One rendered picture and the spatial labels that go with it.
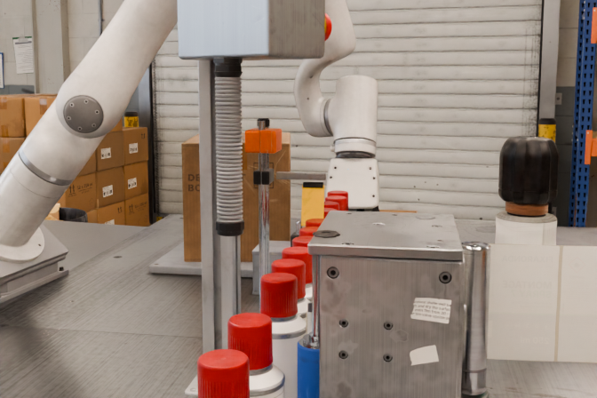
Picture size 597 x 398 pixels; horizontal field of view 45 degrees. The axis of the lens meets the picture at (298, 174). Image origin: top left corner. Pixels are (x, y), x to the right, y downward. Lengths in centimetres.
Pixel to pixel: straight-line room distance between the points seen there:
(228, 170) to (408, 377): 39
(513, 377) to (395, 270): 51
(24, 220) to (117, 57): 40
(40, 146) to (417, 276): 104
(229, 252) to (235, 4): 34
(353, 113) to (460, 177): 393
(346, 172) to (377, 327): 86
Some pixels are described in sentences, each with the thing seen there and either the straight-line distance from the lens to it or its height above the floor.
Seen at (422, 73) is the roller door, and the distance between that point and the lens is 527.
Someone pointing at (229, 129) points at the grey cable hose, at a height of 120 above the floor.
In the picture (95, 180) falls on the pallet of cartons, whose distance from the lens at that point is 496.
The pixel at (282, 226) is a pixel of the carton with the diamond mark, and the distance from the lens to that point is 161.
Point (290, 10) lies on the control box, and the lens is 83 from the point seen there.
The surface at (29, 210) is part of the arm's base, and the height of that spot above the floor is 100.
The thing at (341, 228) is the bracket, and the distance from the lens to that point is 57.
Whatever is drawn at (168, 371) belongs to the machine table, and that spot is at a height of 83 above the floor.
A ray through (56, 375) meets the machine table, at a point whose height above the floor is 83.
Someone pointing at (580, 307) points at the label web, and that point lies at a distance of 94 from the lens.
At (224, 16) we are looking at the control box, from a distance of 87.
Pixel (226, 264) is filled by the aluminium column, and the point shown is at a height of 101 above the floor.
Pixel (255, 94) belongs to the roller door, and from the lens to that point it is 560.
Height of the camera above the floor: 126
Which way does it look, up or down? 8 degrees down
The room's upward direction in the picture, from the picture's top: straight up
